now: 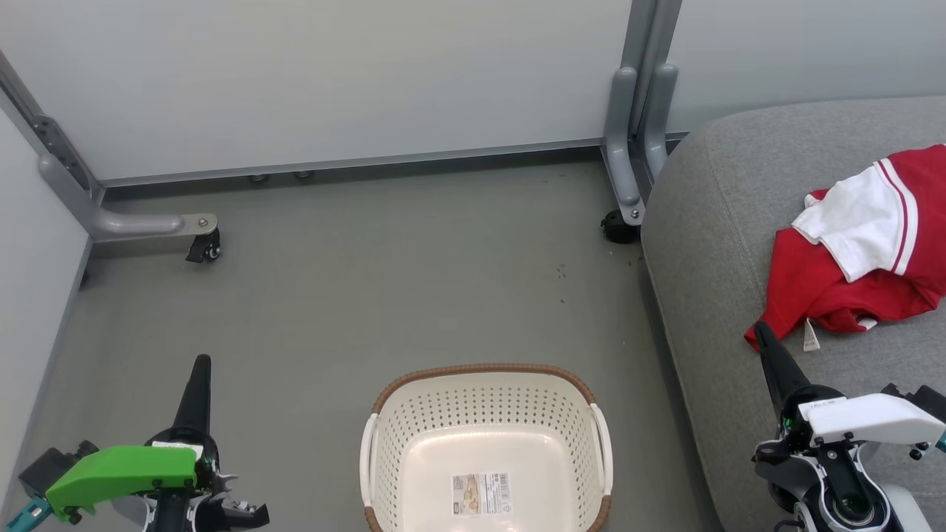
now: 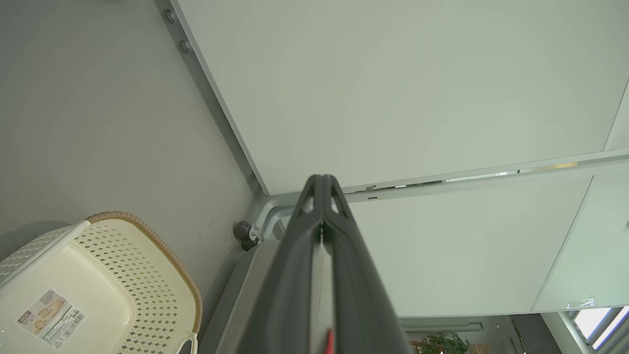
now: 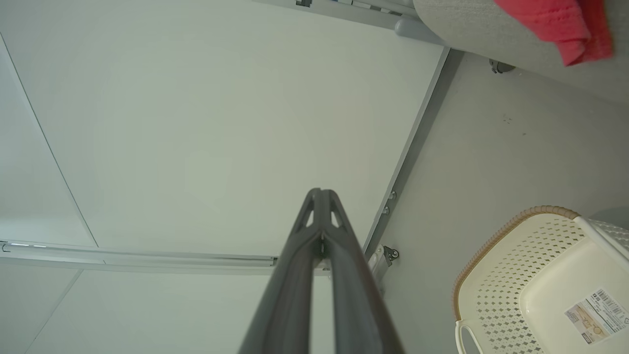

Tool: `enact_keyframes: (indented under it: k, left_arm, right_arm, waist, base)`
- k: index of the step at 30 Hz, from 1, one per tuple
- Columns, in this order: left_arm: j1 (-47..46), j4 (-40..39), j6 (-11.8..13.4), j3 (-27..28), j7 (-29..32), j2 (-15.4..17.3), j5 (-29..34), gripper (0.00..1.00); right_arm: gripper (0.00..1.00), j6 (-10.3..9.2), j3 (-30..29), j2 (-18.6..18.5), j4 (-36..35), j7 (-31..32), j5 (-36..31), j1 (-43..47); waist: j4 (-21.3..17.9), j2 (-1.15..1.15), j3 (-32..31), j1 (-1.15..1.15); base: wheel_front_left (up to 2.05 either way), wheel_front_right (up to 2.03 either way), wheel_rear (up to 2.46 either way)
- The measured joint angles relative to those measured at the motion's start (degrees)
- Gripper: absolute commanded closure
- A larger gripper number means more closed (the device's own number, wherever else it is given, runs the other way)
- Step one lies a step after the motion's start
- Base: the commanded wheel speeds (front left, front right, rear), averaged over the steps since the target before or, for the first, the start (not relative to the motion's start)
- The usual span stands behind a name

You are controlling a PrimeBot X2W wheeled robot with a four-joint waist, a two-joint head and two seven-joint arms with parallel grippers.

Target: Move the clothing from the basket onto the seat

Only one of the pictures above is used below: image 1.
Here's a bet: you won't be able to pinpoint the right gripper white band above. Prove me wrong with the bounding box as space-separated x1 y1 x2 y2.
752 321 946 453

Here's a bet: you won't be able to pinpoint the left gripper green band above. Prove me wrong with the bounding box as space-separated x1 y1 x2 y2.
44 354 222 519

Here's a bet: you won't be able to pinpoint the red shorts with white stripe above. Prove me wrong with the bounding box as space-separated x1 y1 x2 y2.
744 226 946 353

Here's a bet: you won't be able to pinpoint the cream perforated laundry basket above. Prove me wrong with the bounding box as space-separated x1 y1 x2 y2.
359 362 614 532

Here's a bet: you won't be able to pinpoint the grey fabric sofa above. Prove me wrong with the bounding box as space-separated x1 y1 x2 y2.
639 96 946 532

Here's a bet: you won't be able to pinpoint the black caster wheel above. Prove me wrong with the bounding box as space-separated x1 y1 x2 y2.
600 209 643 245
186 227 222 265

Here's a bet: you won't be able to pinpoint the grey partition foot single bar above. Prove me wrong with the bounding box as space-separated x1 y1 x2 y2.
0 50 220 242

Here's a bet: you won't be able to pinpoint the grey partition foot double bar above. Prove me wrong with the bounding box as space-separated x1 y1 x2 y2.
600 0 682 227

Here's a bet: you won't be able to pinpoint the left arm cable teal connector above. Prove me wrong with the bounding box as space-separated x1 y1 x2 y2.
0 496 54 532

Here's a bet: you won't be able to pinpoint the grey partition bottom rail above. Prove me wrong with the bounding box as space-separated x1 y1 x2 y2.
96 132 690 191

